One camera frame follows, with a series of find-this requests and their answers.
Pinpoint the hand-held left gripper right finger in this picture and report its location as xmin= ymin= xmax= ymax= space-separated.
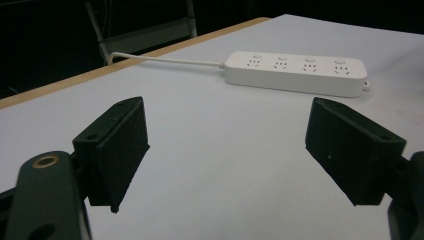
xmin=304 ymin=96 xmax=408 ymax=207

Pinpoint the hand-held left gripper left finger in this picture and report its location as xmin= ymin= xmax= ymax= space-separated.
xmin=72 ymin=96 xmax=151 ymax=214

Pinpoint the white power strip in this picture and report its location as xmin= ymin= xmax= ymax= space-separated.
xmin=223 ymin=50 xmax=371 ymax=99

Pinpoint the grey metal stand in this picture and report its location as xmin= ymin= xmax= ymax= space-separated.
xmin=84 ymin=0 xmax=198 ymax=64

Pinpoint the white power strip cable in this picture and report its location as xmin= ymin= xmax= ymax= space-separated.
xmin=107 ymin=51 xmax=228 ymax=69

